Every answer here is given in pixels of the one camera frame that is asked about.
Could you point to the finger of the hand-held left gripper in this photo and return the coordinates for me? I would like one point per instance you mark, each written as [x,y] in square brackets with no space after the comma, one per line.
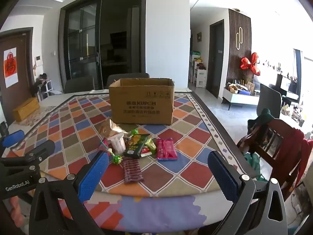
[14,137]
[41,149]

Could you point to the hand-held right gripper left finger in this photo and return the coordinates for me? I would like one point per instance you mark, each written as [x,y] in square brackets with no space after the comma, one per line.
[94,176]

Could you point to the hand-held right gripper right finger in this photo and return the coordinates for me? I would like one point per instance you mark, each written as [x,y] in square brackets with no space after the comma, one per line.
[222,176]

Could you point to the maroon snack packet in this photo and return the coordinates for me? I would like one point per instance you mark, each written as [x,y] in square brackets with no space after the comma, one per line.
[132,172]

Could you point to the dark green snack packet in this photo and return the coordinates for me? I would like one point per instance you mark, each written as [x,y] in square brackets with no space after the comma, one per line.
[135,145]

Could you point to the red white snack packet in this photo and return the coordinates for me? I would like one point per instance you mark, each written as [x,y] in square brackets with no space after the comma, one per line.
[147,151]

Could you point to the pink snack packet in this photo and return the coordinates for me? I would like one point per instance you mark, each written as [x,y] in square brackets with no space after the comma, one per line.
[166,149]

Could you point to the yellow green candy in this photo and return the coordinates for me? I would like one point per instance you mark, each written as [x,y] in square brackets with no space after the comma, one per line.
[152,145]

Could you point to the brown cardboard box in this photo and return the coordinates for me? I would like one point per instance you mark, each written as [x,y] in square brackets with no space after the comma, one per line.
[141,107]

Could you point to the green lollipop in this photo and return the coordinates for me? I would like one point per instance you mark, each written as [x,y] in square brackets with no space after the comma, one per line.
[117,160]
[133,132]

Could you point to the yellow wooden box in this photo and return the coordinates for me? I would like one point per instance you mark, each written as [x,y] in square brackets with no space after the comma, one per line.
[25,109]

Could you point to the colourful diamond pattern tablecloth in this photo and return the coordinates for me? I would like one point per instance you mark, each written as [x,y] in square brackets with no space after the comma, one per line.
[195,149]

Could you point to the beige snack packet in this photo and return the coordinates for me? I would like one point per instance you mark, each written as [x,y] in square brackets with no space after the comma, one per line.
[110,128]

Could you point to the black bag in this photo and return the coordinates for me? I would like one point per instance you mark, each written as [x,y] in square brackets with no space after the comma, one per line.
[39,83]

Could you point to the red wooden chair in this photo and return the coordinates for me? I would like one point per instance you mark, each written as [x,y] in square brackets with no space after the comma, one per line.
[271,142]

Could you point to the white small rack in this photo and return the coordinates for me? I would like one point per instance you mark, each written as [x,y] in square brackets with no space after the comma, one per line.
[50,88]

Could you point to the white red door poster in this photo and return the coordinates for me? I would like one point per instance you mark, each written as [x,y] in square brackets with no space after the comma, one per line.
[11,67]

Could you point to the dark grey dining chair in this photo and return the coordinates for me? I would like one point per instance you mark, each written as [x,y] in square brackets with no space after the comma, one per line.
[269,100]
[79,84]

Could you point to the green cloth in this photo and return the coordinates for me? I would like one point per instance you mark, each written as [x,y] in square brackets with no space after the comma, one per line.
[266,115]

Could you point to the brown door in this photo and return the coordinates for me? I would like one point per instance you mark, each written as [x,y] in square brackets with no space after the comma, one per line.
[22,61]

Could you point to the red garment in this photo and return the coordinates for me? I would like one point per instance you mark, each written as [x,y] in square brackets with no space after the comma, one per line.
[296,151]

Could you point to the white low cabinet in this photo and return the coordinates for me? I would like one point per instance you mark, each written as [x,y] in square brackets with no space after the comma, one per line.
[240,98]

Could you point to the white shelf unit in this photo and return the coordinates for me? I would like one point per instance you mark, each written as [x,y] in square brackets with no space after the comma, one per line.
[200,77]

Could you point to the black piano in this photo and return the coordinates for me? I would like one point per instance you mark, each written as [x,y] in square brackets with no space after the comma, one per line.
[287,88]

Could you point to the red balloon bow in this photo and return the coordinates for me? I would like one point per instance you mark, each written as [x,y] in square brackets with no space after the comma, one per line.
[249,63]

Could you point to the dark interior door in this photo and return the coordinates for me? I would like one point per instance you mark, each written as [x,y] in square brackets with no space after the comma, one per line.
[215,58]

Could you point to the dark glass sliding door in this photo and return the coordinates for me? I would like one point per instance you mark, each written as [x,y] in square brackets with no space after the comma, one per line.
[102,36]

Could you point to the wall intercom panel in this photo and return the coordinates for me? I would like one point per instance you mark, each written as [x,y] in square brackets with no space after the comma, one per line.
[39,60]

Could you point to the gold wall ornament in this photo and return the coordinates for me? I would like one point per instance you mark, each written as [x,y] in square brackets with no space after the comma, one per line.
[239,38]

